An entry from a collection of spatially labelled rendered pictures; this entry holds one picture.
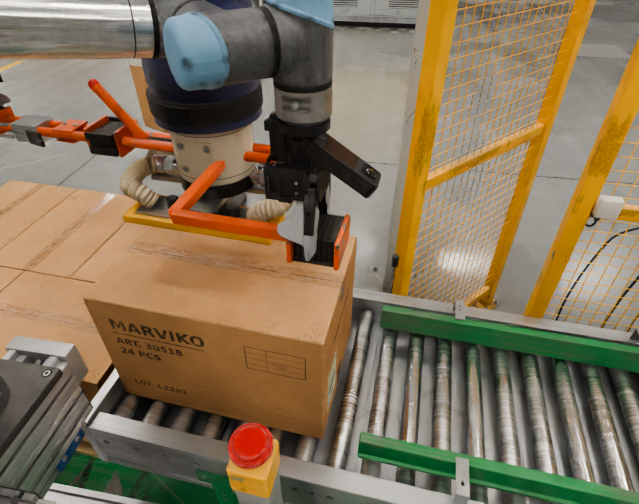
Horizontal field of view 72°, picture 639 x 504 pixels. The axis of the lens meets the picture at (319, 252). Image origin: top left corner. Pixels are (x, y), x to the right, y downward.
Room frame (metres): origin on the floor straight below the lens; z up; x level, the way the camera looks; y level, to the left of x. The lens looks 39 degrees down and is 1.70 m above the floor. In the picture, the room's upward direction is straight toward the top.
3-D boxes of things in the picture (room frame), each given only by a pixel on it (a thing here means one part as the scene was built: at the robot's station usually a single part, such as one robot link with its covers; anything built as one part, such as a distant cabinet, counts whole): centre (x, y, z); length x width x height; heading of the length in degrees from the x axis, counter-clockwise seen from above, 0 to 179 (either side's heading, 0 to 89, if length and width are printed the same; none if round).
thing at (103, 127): (0.96, 0.47, 1.27); 0.10 x 0.08 x 0.06; 166
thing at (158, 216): (0.80, 0.25, 1.17); 0.34 x 0.10 x 0.05; 76
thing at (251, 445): (0.35, 0.11, 1.02); 0.07 x 0.07 x 0.04
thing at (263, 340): (0.88, 0.23, 0.75); 0.60 x 0.40 x 0.40; 76
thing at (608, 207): (1.04, -0.81, 1.02); 0.06 x 0.03 x 0.06; 77
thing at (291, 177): (0.57, 0.03, 1.41); 0.09 x 0.08 x 0.12; 76
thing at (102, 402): (0.97, 0.55, 0.58); 0.70 x 0.03 x 0.06; 167
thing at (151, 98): (0.89, 0.23, 1.39); 0.23 x 0.23 x 0.04
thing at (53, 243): (1.42, 1.14, 0.34); 1.20 x 1.00 x 0.40; 77
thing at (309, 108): (0.57, 0.02, 1.49); 0.08 x 0.08 x 0.05
